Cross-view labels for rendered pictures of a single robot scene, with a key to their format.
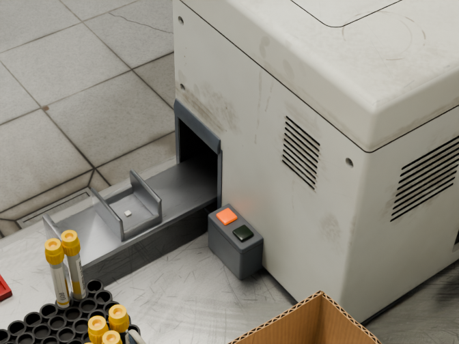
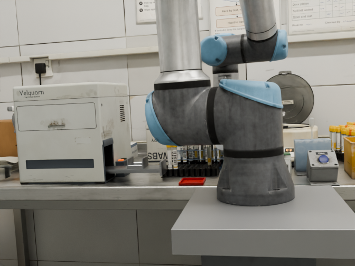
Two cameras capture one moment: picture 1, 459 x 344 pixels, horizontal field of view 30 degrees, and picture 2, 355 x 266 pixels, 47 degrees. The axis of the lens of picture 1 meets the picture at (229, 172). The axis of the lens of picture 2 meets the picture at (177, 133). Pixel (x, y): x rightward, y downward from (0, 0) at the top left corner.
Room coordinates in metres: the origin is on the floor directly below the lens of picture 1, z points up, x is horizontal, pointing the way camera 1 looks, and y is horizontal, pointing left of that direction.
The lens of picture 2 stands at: (1.31, 1.08, 1.12)
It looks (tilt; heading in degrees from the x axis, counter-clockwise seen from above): 5 degrees down; 228
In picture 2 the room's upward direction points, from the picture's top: 3 degrees counter-clockwise
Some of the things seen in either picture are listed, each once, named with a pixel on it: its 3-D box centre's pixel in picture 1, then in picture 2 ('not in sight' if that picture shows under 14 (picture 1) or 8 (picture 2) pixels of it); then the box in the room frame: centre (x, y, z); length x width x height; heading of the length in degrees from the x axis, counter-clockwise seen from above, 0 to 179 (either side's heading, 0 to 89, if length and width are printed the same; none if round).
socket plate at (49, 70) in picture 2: not in sight; (43, 67); (0.50, -0.73, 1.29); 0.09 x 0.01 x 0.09; 127
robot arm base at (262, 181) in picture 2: not in sight; (254, 171); (0.68, 0.59, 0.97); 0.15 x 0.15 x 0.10
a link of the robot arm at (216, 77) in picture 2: not in sight; (225, 81); (0.42, 0.30, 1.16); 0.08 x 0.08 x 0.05
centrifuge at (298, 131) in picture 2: not in sight; (282, 142); (0.07, 0.26, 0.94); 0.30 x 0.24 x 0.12; 28
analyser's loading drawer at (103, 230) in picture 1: (145, 201); (130, 165); (0.62, 0.09, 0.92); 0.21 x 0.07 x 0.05; 127
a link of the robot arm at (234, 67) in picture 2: not in sight; (224, 54); (0.42, 0.30, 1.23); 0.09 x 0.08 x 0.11; 28
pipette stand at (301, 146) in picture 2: not in sight; (312, 156); (0.23, 0.46, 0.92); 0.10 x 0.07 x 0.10; 129
